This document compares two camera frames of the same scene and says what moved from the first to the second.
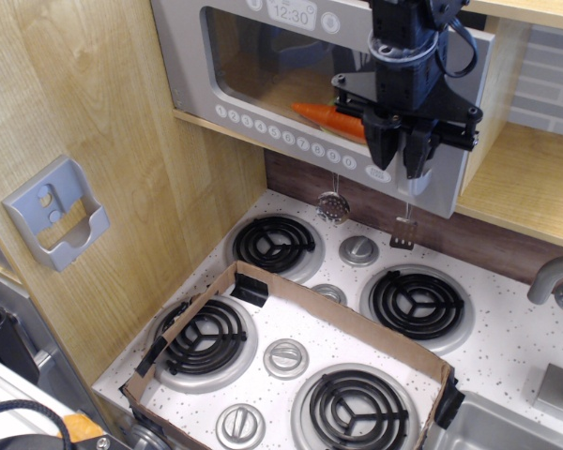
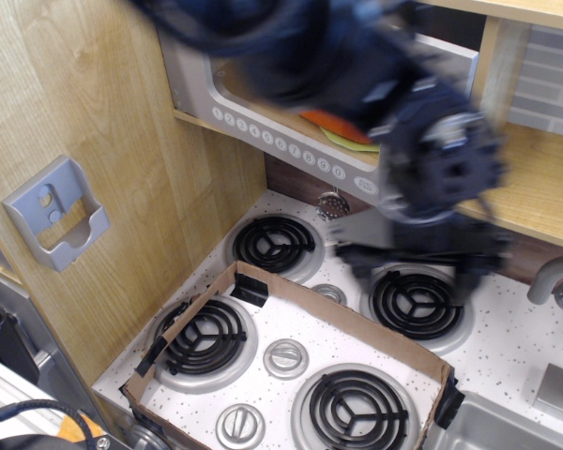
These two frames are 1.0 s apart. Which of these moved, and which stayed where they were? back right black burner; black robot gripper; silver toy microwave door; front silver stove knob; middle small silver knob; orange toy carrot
Moved: black robot gripper; silver toy microwave door
Stayed: front silver stove knob; middle small silver knob; orange toy carrot; back right black burner
